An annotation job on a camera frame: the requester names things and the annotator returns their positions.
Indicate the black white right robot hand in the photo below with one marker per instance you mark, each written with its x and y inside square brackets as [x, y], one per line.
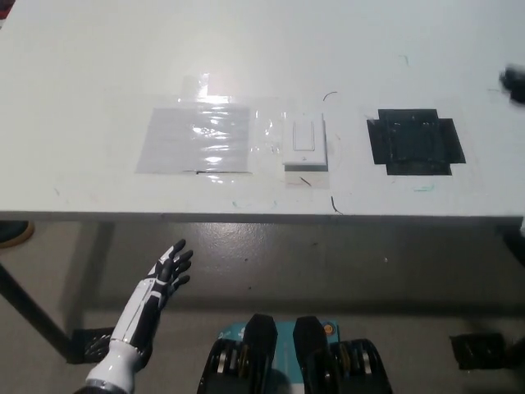
[516, 82]

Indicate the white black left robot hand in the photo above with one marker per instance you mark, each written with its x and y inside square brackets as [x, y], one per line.
[153, 295]

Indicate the white rocker wall switch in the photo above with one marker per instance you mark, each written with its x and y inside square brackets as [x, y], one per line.
[304, 137]

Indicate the black table foot plate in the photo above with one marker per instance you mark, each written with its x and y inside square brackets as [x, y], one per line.
[88, 346]
[476, 351]

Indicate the black tape square patch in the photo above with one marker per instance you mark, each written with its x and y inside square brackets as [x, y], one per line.
[414, 141]

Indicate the black diagonal table brace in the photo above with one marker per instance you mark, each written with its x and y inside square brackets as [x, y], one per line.
[33, 308]

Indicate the black shoe with tan sole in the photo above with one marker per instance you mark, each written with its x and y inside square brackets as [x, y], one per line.
[14, 236]

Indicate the clear plastic film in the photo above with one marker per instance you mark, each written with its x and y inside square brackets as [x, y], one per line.
[266, 133]

